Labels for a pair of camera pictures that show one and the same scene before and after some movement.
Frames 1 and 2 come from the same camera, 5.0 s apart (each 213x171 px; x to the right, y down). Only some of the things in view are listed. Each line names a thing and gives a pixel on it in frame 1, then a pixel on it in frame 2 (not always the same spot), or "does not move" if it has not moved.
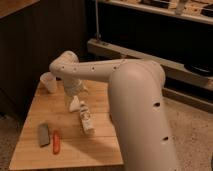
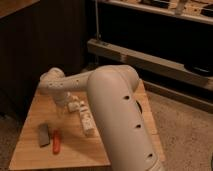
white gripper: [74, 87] → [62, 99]
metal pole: [97, 35] does not move
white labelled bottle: [86, 118] does not move
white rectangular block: [75, 104] does not move
